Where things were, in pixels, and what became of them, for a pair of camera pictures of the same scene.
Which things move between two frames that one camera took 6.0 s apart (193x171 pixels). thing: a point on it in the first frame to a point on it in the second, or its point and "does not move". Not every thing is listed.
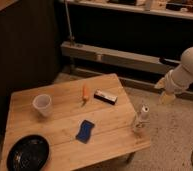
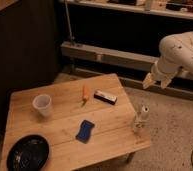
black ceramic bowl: [30, 152] does not move
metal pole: [71, 38] does not move
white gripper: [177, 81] to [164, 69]
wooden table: [85, 121] does not move
